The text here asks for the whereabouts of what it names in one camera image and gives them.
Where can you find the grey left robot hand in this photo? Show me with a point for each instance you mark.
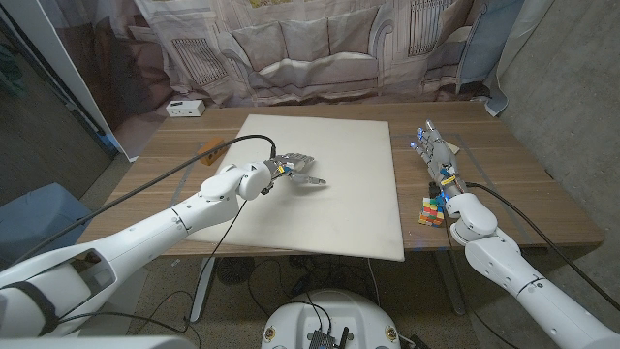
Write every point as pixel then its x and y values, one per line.
pixel 290 165

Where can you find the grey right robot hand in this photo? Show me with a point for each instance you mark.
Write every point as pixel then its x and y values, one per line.
pixel 441 157

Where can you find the large white foam pad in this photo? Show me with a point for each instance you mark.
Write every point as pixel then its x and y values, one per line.
pixel 339 208

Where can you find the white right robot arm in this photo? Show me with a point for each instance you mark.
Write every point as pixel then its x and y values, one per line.
pixel 504 266

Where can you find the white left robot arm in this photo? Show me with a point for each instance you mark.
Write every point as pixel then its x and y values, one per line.
pixel 145 232

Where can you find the small beige foam piece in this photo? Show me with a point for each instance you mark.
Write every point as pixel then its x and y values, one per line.
pixel 454 148

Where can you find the multicolour rubik's cube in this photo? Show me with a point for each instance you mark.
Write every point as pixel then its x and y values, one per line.
pixel 430 214

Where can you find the brown brick block with holes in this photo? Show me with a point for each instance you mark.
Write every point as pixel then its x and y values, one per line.
pixel 209 159

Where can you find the printed sofa room backdrop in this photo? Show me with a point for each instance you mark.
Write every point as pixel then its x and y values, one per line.
pixel 310 48

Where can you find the white power strip box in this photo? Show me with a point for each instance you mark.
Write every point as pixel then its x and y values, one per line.
pixel 185 108

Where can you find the round black floor fan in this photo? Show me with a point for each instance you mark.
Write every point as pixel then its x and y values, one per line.
pixel 235 271

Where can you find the grey table leg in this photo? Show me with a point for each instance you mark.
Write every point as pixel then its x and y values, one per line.
pixel 450 286

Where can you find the white fabric sheet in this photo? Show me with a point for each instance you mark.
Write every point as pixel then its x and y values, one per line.
pixel 518 34

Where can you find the white robot torso base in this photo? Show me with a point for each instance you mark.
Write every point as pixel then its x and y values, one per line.
pixel 331 310

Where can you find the white table leg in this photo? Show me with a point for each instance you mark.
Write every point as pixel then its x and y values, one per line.
pixel 201 291

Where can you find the black device on torso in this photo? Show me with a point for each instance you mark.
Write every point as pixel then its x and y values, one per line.
pixel 322 340

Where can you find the white partition panel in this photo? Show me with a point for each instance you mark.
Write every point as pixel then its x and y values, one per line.
pixel 58 63

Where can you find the blue-grey plastic bin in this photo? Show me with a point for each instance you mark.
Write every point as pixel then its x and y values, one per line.
pixel 39 218

